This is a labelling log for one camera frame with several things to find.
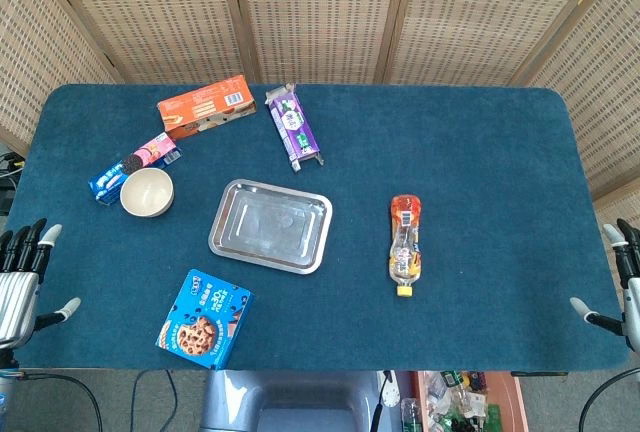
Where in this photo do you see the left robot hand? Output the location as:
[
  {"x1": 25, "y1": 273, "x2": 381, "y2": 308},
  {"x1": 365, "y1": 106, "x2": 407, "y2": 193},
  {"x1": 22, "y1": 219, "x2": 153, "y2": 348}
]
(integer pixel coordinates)
[{"x1": 0, "y1": 218, "x2": 82, "y2": 351}]

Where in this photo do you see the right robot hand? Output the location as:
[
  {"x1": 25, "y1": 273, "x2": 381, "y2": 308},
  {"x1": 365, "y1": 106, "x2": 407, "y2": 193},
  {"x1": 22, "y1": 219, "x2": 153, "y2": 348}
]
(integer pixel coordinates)
[{"x1": 570, "y1": 218, "x2": 640, "y2": 347}]

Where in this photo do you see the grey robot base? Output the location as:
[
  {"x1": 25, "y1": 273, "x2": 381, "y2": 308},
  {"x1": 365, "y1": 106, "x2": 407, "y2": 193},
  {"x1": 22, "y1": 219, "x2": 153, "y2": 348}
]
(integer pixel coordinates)
[{"x1": 200, "y1": 369, "x2": 385, "y2": 432}]

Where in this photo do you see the cream bowl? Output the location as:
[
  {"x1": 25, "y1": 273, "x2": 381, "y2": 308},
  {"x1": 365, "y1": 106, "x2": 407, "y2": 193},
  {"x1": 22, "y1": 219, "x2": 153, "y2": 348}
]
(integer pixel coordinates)
[{"x1": 119, "y1": 167, "x2": 176, "y2": 219}]

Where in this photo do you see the stainless steel tray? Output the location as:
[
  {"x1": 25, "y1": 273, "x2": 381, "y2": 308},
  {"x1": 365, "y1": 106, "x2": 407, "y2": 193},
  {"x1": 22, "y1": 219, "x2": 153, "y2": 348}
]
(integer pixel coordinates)
[{"x1": 207, "y1": 178, "x2": 334, "y2": 276}]

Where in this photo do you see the blue pink Oreo box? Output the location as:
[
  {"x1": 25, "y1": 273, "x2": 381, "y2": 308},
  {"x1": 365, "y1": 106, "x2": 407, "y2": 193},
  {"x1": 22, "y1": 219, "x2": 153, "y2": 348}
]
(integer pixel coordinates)
[{"x1": 88, "y1": 131, "x2": 183, "y2": 207}]

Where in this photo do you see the blue table mat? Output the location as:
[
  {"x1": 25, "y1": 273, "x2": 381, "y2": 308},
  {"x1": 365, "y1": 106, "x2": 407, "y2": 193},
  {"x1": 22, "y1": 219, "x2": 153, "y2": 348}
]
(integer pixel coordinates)
[{"x1": 3, "y1": 82, "x2": 632, "y2": 372}]

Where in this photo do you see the blue cookie box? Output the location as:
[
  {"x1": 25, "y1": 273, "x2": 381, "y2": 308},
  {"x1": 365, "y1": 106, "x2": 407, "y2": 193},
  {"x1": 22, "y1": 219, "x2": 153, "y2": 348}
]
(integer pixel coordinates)
[{"x1": 156, "y1": 268, "x2": 254, "y2": 371}]

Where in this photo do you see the pink storage box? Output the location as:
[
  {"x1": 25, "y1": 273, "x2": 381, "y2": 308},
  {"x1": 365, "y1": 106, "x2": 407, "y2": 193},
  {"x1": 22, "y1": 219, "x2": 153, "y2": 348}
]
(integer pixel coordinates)
[{"x1": 411, "y1": 370, "x2": 530, "y2": 432}]

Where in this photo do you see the orange label drink bottle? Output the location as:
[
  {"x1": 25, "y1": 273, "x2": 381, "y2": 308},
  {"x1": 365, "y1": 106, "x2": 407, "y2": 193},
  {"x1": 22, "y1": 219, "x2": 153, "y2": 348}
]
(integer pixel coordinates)
[{"x1": 388, "y1": 194, "x2": 422, "y2": 298}]

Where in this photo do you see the clear plastic bottle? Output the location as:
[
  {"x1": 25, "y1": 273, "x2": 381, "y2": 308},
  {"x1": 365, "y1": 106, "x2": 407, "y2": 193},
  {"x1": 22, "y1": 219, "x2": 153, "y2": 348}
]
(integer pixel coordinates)
[{"x1": 399, "y1": 396, "x2": 424, "y2": 432}]

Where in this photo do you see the orange snack box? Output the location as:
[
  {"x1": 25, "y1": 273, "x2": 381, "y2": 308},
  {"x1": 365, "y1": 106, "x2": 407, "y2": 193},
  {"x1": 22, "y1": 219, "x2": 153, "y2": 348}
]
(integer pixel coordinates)
[{"x1": 156, "y1": 74, "x2": 258, "y2": 141}]

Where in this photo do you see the purple snack box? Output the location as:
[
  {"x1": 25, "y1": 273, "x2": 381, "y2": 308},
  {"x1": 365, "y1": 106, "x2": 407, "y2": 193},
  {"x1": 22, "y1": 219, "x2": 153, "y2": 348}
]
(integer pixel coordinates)
[{"x1": 264, "y1": 83, "x2": 324, "y2": 174}]

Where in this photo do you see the woven folding screen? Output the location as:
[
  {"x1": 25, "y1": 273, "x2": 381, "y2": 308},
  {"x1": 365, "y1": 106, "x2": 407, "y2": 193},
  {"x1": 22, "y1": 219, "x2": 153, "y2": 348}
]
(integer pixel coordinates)
[{"x1": 0, "y1": 0, "x2": 640, "y2": 253}]

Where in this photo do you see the black cable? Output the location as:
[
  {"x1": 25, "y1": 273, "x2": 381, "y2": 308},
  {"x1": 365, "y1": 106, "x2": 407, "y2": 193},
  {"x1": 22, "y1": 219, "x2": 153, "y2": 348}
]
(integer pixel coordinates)
[
  {"x1": 130, "y1": 369, "x2": 182, "y2": 432},
  {"x1": 578, "y1": 366, "x2": 640, "y2": 432},
  {"x1": 14, "y1": 370, "x2": 104, "y2": 432}
]

